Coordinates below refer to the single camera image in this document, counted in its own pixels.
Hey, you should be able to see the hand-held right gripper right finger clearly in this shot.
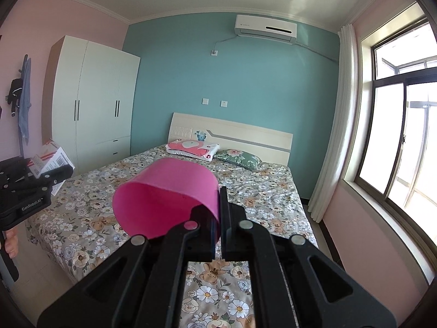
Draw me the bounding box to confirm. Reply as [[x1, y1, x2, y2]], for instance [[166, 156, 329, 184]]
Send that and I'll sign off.
[[220, 186, 398, 328]]

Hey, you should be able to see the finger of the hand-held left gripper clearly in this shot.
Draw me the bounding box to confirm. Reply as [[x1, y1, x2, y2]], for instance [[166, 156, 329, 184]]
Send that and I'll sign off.
[[0, 157, 33, 180], [32, 166, 75, 196]]

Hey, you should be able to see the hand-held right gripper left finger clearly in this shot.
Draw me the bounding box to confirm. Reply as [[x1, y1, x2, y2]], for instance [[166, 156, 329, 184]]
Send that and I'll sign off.
[[37, 206, 220, 328]]

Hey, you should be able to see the white cardboard box red print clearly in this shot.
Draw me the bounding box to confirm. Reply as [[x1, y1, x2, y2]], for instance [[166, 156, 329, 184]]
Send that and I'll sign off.
[[29, 138, 76, 198]]

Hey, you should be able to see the pink plastic cup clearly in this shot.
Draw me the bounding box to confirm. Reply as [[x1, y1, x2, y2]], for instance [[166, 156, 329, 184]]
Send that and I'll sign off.
[[112, 158, 222, 240]]

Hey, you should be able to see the person's left hand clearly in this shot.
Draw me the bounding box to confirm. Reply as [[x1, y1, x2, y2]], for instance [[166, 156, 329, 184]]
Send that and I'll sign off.
[[2, 227, 20, 260]]

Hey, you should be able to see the bed with floral sheet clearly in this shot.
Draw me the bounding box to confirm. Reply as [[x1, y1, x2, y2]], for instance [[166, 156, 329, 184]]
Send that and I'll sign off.
[[25, 143, 320, 328]]

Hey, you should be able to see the blue hanging garment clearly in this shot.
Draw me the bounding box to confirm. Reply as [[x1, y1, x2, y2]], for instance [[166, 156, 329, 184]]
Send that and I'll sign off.
[[18, 58, 32, 139]]

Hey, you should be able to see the black hanging garment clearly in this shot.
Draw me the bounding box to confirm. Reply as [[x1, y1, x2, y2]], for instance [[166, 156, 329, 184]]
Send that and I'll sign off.
[[7, 78, 23, 117]]

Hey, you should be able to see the green floral pillow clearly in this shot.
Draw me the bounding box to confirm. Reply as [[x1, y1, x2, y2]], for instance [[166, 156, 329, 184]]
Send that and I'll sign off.
[[213, 149, 263, 171]]

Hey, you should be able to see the white wardrobe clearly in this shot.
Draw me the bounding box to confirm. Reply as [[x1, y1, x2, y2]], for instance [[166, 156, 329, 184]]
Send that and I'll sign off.
[[43, 35, 141, 178]]

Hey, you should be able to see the pink and white pillow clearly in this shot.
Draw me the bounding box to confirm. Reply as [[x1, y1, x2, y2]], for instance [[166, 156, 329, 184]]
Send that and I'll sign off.
[[166, 138, 220, 162]]

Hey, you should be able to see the cream bed headboard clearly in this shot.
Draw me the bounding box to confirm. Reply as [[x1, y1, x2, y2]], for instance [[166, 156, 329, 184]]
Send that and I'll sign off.
[[168, 112, 293, 166]]

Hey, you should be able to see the white curtain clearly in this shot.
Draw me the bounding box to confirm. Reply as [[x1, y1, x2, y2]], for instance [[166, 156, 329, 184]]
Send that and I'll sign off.
[[309, 24, 359, 224]]

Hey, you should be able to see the sliding window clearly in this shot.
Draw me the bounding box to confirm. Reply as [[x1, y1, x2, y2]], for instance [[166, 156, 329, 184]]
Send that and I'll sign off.
[[343, 2, 437, 247]]

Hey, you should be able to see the white air conditioner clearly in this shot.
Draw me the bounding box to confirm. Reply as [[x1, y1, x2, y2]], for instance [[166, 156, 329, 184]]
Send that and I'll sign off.
[[234, 14, 297, 46]]

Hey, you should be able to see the air conditioner power cable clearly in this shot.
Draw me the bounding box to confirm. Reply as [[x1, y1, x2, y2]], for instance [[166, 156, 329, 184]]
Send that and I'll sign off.
[[213, 35, 237, 53]]

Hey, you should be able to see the air conditioner wall pipe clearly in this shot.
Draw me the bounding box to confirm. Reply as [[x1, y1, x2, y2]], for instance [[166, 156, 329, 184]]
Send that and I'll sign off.
[[295, 40, 342, 65]]

